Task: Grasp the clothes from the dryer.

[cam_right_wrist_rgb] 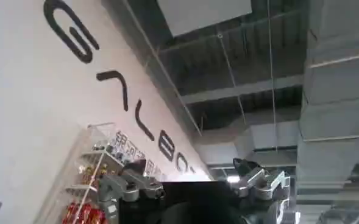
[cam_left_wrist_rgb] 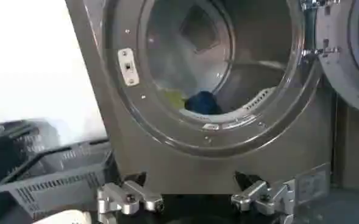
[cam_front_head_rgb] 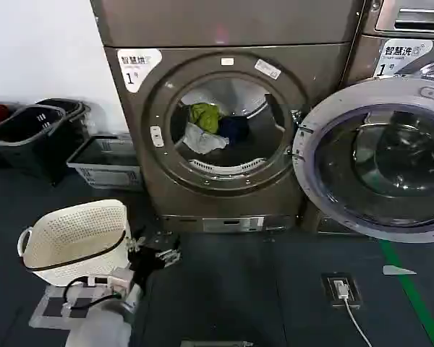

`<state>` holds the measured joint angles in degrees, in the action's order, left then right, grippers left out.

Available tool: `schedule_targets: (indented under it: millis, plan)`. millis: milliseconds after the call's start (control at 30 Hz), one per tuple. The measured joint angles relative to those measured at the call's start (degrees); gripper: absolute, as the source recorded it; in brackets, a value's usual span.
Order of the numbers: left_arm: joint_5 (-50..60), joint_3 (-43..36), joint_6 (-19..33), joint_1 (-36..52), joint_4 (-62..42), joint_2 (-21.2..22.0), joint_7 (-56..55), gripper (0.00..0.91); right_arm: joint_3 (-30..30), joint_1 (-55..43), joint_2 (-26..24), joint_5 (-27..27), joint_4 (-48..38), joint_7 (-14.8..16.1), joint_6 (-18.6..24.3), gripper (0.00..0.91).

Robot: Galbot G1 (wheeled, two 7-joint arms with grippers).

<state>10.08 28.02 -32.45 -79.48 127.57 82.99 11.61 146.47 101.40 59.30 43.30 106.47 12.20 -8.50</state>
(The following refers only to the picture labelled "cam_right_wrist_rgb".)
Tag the grey ventilation duct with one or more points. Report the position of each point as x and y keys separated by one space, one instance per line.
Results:
x=334 y=121

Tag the white ceiling panel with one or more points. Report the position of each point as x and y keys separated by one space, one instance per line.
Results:
x=203 y=13

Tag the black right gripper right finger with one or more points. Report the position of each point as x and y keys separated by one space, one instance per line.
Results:
x=260 y=182

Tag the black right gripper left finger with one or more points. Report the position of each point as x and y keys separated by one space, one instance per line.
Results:
x=130 y=182

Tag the white shelf with goods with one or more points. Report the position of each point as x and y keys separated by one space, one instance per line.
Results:
x=84 y=179

